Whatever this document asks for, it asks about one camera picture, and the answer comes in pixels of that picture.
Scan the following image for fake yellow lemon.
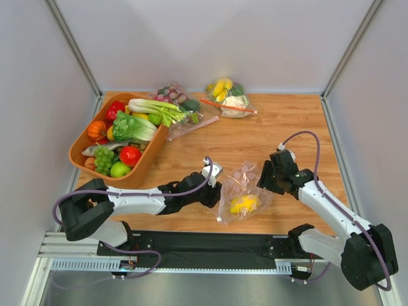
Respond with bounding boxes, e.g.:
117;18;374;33
229;194;261;215

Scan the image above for clear zip bag pink slider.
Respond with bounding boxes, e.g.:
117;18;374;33
216;161;274;225

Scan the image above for fake green celery stalk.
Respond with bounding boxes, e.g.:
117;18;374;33
128;98;188;128

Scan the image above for fake green grape bunch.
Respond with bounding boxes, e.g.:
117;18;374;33
94;145;115;177

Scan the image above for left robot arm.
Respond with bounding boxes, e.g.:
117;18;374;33
52;170;222;246

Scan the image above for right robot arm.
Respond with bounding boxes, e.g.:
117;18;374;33
257;149;398;291

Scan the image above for zip bag with dotted fruit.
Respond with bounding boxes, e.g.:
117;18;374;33
148;82;219;142

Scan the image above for fake white cauliflower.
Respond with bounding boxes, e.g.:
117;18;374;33
221;96;249;118

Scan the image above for fake red tomato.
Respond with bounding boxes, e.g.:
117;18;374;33
119;146;142;168

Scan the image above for zip bag with bananas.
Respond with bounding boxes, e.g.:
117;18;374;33
200;78;258;119

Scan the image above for fake green avocado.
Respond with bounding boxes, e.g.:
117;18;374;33
182;99;201;112

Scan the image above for fake lime green fruit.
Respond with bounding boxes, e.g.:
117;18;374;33
148;113;163;126

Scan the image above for fake green apple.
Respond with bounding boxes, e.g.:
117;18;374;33
110;161;132;178

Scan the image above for fake green lettuce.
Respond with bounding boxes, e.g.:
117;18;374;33
113;111;157;143

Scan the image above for fake yellow banana bunch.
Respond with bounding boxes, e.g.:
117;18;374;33
206;78;233;103

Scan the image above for fake grey fish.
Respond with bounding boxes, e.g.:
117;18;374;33
82;140;130;157

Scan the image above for fake pink dragon fruit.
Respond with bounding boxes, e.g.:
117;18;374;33
154;86;187;104

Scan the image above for fake peach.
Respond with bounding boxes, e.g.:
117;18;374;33
84;157;96;171

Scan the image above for fake red bell pepper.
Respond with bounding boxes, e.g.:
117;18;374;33
105;100;126;122

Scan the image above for fake orange pumpkin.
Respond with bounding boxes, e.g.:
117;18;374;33
87;120;107;141

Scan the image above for orange plastic basket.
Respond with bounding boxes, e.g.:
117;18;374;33
68;92;168;189

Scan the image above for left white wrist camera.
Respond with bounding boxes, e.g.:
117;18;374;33
201;161;223;187

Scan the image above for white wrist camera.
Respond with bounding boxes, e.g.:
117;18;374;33
277;143;296;161
201;161;223;187

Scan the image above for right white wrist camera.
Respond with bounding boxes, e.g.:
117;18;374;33
277;143;296;161

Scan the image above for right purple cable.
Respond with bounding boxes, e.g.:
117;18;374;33
279;130;392;291

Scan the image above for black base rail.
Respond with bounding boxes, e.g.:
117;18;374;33
95;229;326;270

